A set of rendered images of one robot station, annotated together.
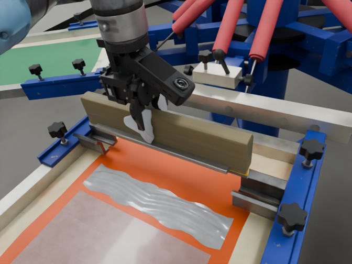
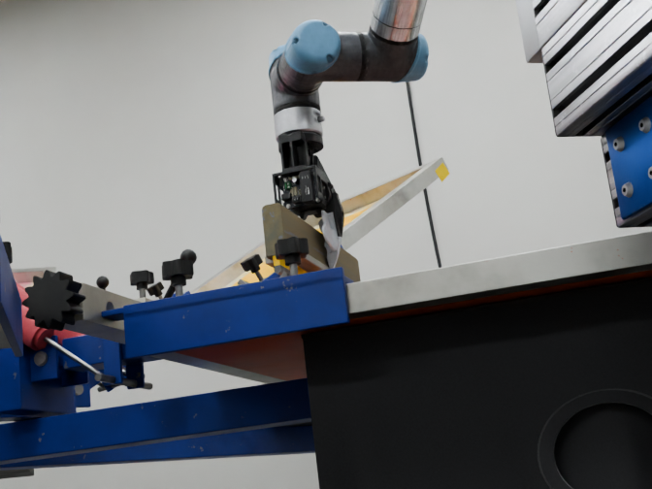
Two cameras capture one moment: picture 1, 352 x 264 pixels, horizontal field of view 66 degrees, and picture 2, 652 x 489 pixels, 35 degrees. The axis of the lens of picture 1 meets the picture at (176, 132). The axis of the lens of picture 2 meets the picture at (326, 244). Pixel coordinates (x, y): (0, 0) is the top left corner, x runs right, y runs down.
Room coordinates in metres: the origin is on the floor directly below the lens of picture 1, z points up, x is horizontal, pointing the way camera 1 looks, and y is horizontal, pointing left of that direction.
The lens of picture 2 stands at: (0.94, 1.50, 0.72)
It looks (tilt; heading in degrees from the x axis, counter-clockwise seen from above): 15 degrees up; 250
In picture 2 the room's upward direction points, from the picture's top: 6 degrees counter-clockwise
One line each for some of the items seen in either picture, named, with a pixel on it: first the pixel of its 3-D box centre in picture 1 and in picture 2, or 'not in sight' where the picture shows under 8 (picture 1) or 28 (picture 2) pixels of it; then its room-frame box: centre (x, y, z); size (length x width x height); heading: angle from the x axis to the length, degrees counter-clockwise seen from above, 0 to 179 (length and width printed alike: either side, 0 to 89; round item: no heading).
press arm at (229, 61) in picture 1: (224, 78); (118, 347); (0.70, -0.17, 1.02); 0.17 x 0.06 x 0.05; 143
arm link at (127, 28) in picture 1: (121, 23); (300, 128); (0.43, 0.05, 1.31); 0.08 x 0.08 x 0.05
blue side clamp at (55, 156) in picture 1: (89, 132); (239, 316); (0.61, 0.24, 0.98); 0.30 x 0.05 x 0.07; 143
